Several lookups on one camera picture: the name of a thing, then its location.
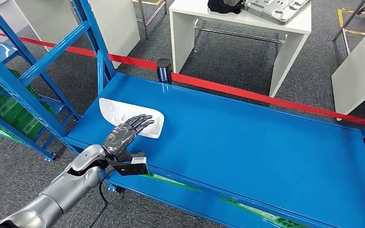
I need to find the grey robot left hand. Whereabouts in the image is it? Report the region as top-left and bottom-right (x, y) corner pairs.
(102, 114), (155, 163)

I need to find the white plastic shell part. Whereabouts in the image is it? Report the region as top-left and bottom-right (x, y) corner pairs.
(99, 97), (165, 139)

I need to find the long blue steel shelf rack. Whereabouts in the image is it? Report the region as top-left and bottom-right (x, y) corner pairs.
(0, 0), (365, 228)

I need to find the white workbench table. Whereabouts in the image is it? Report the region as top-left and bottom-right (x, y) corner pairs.
(169, 0), (312, 98)

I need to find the small blue steel shelf rack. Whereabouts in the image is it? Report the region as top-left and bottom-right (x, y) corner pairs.
(0, 0), (82, 162)

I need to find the grey metal tray part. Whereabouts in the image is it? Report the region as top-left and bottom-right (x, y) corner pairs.
(243, 0), (311, 26)

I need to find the white panel table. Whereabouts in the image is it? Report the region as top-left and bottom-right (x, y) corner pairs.
(14, 0), (141, 70)
(331, 18), (365, 122)

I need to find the yellow floor tape square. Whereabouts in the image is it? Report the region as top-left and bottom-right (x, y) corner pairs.
(132, 0), (164, 6)
(337, 8), (365, 36)

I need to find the black bag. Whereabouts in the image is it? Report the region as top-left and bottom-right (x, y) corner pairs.
(207, 0), (245, 15)

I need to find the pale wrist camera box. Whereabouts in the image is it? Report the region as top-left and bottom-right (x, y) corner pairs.
(131, 156), (148, 166)

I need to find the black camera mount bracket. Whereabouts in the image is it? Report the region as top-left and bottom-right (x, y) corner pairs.
(108, 152), (149, 177)

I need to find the black belt stanchion post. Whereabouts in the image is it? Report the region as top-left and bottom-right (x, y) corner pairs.
(156, 58), (173, 85)

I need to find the chrome metal table frame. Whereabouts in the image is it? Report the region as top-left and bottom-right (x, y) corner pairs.
(133, 0), (168, 40)

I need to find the chrome metal pole frame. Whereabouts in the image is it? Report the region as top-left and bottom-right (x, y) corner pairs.
(332, 0), (365, 57)

